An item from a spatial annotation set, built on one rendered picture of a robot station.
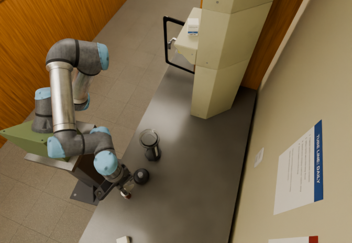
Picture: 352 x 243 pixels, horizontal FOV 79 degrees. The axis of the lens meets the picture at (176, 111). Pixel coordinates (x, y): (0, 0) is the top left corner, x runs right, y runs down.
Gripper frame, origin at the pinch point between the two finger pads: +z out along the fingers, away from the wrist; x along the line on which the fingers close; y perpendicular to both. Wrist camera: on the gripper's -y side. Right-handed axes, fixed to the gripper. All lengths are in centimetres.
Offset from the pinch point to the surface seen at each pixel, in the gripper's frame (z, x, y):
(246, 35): -46, -1, 79
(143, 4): 112, 268, 216
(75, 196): 110, 61, -38
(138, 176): 13.9, 3.3, 10.4
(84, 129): 18, 53, 5
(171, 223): 17.5, -26.8, 7.8
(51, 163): 18, 47, -22
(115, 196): 17.5, 4.3, -5.2
